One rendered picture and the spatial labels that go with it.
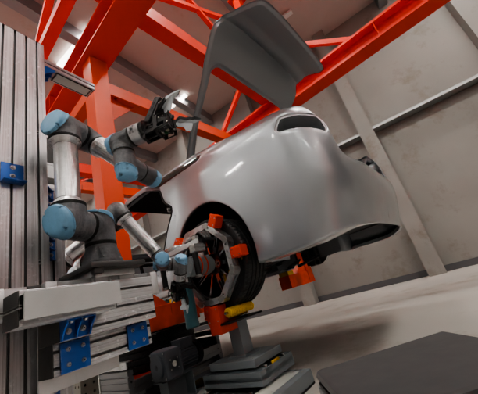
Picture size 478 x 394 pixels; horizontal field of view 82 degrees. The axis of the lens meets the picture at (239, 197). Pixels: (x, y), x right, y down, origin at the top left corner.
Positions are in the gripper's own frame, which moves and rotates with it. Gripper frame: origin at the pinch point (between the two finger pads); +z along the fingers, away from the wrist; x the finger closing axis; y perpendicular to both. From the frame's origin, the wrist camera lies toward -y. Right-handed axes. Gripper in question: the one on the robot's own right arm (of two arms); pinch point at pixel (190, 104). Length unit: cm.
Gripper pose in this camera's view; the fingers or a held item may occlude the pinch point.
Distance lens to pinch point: 102.9
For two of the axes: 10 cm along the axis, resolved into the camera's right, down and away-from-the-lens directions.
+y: 2.1, 8.6, -4.6
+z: 9.1, -3.4, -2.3
